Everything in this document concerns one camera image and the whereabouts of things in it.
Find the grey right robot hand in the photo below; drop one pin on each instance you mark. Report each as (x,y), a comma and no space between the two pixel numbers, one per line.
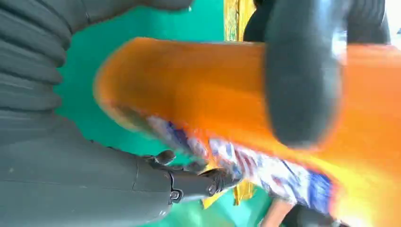
(69,185)

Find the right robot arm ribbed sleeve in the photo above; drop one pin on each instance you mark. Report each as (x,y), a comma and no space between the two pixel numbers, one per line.
(28,62)

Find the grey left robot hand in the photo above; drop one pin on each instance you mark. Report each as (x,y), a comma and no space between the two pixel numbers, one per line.
(300,87)

